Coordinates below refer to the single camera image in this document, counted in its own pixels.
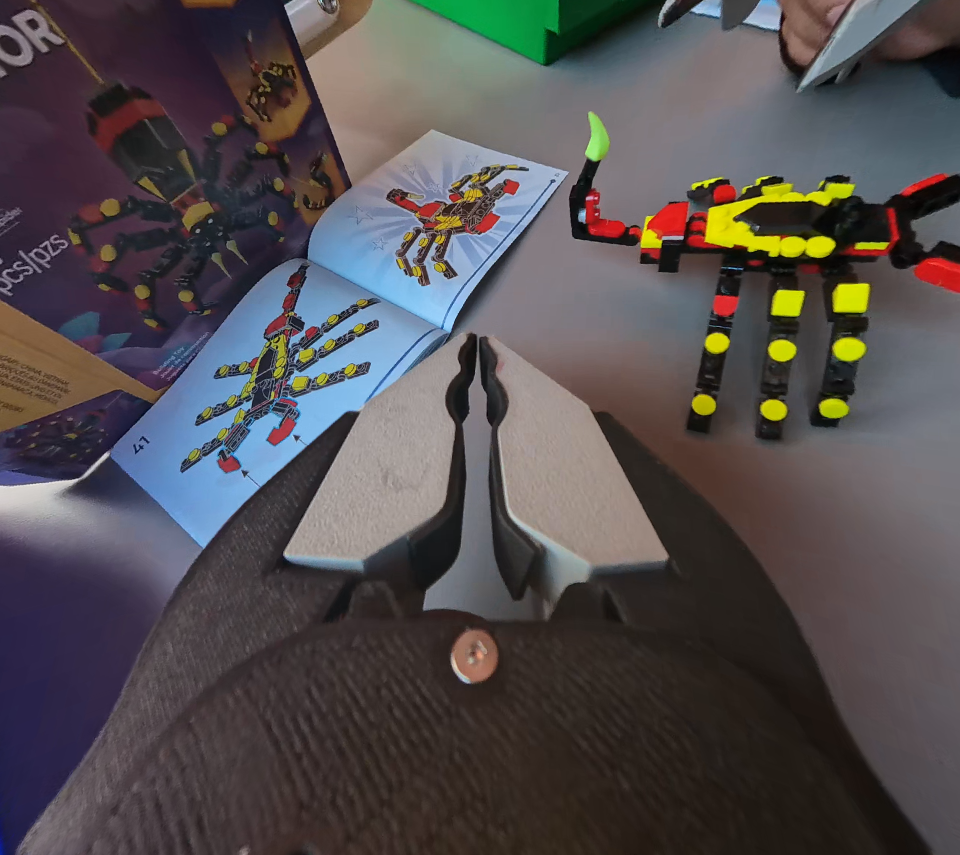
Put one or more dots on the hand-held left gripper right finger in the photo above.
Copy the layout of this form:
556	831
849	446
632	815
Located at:
570	487

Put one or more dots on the red yellow black lego scorpion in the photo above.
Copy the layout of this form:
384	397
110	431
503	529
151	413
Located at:
757	217

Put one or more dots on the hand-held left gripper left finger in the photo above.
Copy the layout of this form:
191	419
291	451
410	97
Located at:
375	487

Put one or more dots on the lego instruction booklet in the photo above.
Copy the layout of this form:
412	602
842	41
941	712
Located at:
450	255

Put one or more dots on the purple lego set box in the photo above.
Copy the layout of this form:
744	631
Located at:
150	120

